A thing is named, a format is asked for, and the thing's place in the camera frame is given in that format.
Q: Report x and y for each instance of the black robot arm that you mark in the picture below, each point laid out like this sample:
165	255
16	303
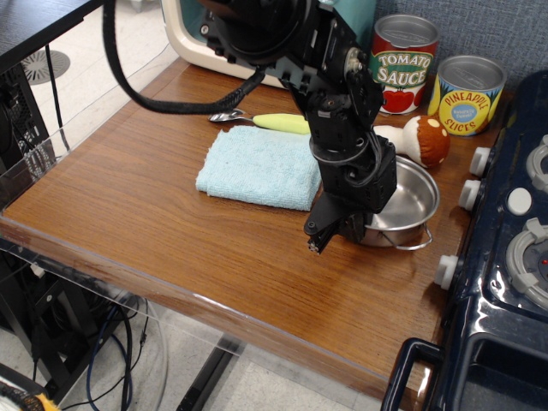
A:
315	55

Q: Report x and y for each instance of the plush brown mushroom toy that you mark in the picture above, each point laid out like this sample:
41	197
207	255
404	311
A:
423	139

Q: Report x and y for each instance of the white upper stove knob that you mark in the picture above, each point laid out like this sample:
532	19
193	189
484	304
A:
479	161

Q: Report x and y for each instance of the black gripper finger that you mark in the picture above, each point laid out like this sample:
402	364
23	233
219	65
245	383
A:
353	227
324	221

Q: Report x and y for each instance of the teal toy microwave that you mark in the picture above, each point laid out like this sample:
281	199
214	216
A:
183	20

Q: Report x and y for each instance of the pineapple slices can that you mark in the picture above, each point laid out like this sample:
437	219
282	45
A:
466	93

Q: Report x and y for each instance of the stainless steel pot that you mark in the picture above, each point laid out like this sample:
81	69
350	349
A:
402	224

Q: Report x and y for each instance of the white lower stove knob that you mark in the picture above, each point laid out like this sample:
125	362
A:
445	271

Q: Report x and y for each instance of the tomato sauce can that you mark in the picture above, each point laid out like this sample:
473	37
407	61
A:
402	54

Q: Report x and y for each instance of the spoon with yellow handle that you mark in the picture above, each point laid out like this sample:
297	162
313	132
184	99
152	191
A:
288	123

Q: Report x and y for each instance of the yellow object at corner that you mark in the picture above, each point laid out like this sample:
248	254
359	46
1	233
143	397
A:
37	403

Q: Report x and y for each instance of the light blue folded cloth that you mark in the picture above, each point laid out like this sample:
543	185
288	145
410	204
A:
262	167

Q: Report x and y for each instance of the white middle stove knob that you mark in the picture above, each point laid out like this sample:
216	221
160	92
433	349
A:
469	194

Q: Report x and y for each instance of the dark blue toy stove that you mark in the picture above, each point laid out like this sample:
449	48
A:
494	352

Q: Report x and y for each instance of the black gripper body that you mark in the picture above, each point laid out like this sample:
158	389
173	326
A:
363	177

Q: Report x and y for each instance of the white stove knob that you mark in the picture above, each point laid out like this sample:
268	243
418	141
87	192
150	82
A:
469	194
479	161
445	271

